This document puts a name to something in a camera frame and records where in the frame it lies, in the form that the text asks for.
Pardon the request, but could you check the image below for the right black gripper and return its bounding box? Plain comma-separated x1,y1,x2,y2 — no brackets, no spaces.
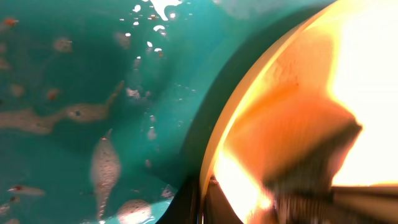
248,185,397,224

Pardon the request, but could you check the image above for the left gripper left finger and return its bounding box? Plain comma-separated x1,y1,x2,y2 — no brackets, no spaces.
156,177,199,224

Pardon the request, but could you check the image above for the teal plastic serving tray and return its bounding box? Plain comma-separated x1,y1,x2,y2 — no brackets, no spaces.
1,0,328,223

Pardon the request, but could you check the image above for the yellow plate with crumbs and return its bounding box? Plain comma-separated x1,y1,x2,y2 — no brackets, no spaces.
200,1,397,223

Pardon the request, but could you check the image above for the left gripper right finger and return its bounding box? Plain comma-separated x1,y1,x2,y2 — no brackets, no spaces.
203,176,243,224

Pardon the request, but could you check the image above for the green and yellow sponge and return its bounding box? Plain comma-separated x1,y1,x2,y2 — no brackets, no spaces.
224,92,362,195

